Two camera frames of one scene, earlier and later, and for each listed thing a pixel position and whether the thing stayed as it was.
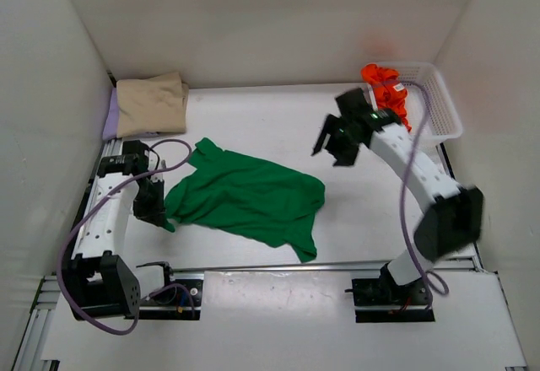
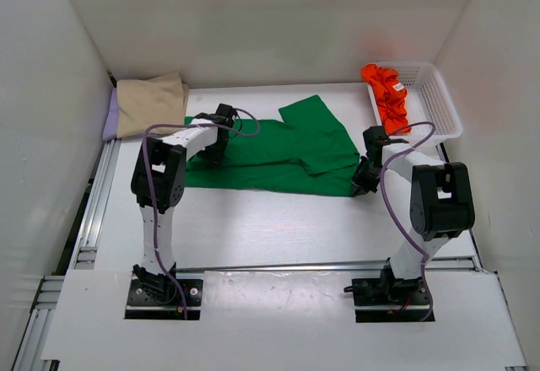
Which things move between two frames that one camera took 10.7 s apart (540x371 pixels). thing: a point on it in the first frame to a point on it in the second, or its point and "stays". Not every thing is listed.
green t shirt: (229, 193) to (304, 152)
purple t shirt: (110, 127) stays
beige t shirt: (151, 105) stays
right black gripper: (338, 140) to (363, 175)
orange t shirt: (389, 92) stays
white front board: (295, 319) stays
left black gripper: (148, 204) to (215, 150)
